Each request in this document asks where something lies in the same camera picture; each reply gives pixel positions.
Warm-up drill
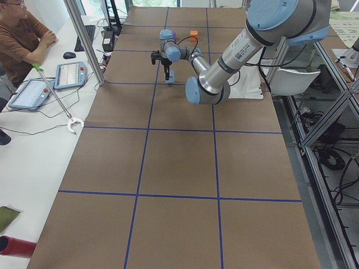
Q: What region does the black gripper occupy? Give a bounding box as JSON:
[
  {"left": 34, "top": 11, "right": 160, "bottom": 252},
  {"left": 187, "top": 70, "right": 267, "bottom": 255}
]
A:
[{"left": 150, "top": 50, "right": 171, "bottom": 82}]

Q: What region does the light blue foam block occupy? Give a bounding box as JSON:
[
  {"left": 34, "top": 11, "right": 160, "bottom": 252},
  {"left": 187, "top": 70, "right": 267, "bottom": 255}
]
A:
[{"left": 165, "top": 70, "right": 175, "bottom": 84}]

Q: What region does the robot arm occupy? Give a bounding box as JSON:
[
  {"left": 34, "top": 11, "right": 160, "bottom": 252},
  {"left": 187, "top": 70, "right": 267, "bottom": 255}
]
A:
[{"left": 150, "top": 0, "right": 331, "bottom": 105}]

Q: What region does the orange foam block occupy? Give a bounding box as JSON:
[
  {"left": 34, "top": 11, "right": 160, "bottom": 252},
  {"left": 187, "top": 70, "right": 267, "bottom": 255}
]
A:
[{"left": 189, "top": 30, "right": 198, "bottom": 42}]

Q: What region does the black power adapter box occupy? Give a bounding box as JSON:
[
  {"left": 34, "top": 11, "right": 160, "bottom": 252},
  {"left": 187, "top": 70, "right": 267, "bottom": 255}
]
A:
[{"left": 102, "top": 31, "right": 115, "bottom": 52}]

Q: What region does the black keyboard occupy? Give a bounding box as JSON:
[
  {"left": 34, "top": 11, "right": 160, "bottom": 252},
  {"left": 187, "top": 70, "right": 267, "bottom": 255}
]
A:
[{"left": 74, "top": 25, "right": 96, "bottom": 52}]

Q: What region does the teach pendant tablet far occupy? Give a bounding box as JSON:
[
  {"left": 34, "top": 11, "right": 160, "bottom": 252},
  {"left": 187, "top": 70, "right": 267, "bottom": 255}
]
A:
[{"left": 54, "top": 61, "right": 87, "bottom": 90}]

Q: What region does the teach pendant tablet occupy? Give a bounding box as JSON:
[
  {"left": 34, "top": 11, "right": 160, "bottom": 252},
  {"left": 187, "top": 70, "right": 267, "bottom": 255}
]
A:
[
  {"left": 8, "top": 79, "right": 51, "bottom": 111},
  {"left": 54, "top": 61, "right": 87, "bottom": 90}
]

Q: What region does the black computer mouse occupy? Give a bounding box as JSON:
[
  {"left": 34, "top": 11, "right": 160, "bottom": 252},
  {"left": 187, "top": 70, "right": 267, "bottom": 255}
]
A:
[{"left": 63, "top": 52, "right": 76, "bottom": 59}]

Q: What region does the reacher grabber tool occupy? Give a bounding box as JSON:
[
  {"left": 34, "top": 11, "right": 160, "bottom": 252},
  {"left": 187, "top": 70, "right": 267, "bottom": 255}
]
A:
[{"left": 32, "top": 63, "right": 84, "bottom": 135}]

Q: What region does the white plastic chair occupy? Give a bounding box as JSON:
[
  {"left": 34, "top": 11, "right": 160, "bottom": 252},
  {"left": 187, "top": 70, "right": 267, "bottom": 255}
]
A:
[{"left": 270, "top": 68, "right": 320, "bottom": 96}]

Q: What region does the teach pendant tablet near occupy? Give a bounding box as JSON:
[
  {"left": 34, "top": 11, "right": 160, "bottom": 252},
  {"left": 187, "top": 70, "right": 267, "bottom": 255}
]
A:
[{"left": 8, "top": 79, "right": 51, "bottom": 111}]

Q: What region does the seated person brown shirt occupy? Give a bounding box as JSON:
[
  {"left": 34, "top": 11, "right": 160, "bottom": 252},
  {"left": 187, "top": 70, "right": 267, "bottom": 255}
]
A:
[{"left": 1, "top": 1, "right": 57, "bottom": 87}]

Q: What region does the green cloth pouch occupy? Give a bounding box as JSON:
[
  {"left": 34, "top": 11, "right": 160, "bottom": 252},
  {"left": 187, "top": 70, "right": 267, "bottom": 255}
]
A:
[{"left": 0, "top": 206, "right": 21, "bottom": 232}]

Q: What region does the red cylinder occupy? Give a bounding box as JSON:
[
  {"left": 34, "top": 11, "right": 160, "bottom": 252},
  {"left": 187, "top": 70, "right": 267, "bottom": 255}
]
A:
[{"left": 1, "top": 236, "right": 36, "bottom": 258}]

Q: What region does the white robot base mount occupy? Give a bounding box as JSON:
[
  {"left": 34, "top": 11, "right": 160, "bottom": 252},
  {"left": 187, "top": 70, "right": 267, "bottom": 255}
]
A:
[{"left": 228, "top": 66, "right": 264, "bottom": 99}]

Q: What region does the aluminium frame post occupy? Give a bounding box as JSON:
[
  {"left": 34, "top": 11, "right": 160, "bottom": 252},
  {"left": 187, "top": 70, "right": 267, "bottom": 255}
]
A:
[{"left": 64, "top": 0, "right": 105, "bottom": 86}]

